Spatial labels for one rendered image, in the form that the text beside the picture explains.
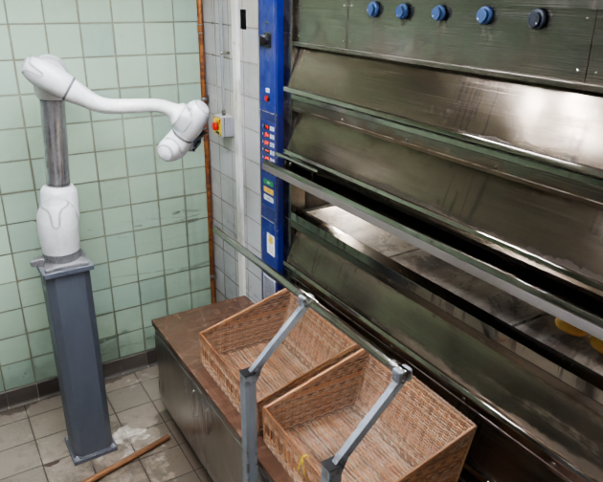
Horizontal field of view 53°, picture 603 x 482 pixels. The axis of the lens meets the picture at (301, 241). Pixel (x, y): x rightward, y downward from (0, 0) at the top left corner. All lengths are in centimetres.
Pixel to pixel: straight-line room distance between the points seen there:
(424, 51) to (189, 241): 204
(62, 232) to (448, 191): 157
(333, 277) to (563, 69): 129
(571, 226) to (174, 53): 226
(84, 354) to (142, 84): 136
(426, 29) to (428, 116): 26
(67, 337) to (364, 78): 167
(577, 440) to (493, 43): 108
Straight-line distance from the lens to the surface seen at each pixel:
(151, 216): 343
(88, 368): 296
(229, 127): 309
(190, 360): 277
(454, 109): 185
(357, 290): 239
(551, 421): 188
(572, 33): 163
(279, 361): 270
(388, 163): 211
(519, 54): 172
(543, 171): 167
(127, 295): 356
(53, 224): 267
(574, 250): 164
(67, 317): 281
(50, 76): 258
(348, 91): 223
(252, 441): 216
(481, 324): 193
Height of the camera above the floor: 210
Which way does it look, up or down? 23 degrees down
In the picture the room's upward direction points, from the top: 1 degrees clockwise
